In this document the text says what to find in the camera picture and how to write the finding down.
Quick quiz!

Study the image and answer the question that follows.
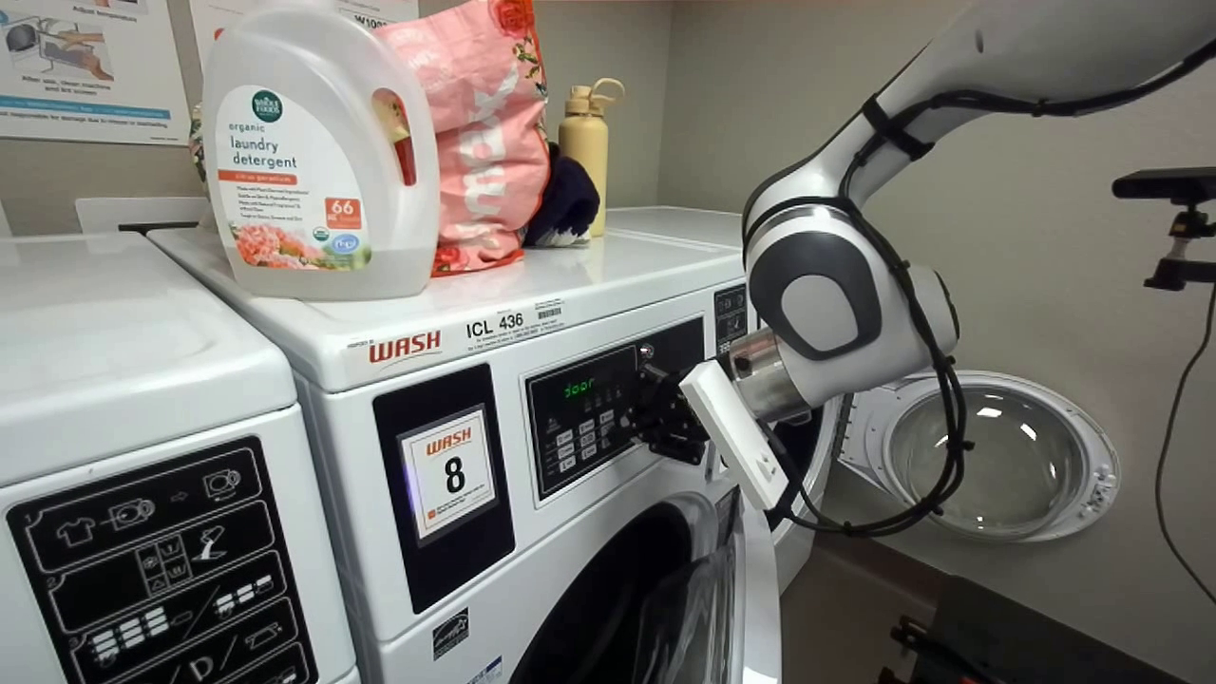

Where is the black stand base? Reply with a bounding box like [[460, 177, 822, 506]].
[[883, 574, 1187, 684]]

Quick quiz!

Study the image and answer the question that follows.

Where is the black camera on stand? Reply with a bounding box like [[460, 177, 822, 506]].
[[1110, 162, 1216, 297]]

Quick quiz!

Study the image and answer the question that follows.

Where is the black payment reader panel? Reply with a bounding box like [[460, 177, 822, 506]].
[[373, 362, 522, 621]]

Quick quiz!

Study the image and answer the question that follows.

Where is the white washer with pictogram panel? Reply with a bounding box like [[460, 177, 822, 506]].
[[0, 193, 361, 684]]

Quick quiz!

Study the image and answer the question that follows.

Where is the beige water bottle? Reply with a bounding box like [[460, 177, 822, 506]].
[[556, 74, 630, 242]]

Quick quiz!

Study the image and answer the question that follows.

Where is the dark navy cloth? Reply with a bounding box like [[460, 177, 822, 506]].
[[522, 142, 605, 251]]

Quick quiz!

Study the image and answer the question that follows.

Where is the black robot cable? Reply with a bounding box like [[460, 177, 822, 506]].
[[736, 34, 1216, 545]]

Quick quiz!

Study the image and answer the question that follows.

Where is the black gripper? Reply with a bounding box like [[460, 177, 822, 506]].
[[629, 340, 713, 468]]

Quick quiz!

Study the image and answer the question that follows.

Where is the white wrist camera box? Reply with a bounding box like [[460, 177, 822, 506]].
[[678, 356, 796, 517]]

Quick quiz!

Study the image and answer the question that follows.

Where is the white laundry detergent jug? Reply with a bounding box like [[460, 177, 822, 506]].
[[197, 0, 445, 304]]

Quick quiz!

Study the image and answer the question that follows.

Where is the white washer with WASH label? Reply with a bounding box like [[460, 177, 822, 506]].
[[145, 204, 841, 684]]

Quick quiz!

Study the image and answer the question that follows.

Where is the black pictogram control panel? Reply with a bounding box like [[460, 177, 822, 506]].
[[3, 432, 320, 684]]

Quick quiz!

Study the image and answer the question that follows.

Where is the round washer door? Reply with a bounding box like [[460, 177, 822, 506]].
[[829, 366, 1126, 551]]

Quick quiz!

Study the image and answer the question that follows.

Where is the pink floral bag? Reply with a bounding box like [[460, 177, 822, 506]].
[[373, 0, 558, 283]]

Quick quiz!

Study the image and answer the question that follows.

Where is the washer glass door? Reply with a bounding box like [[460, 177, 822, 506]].
[[621, 481, 791, 684]]

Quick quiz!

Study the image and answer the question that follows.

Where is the black washer control pad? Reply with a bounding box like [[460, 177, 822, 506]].
[[523, 316, 706, 506]]

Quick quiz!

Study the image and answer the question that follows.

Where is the thin black hanging cable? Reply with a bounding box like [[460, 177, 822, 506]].
[[1147, 318, 1216, 609]]

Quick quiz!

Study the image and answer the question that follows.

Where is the instruction poster with blue stripe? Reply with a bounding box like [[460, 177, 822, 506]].
[[0, 0, 194, 150]]

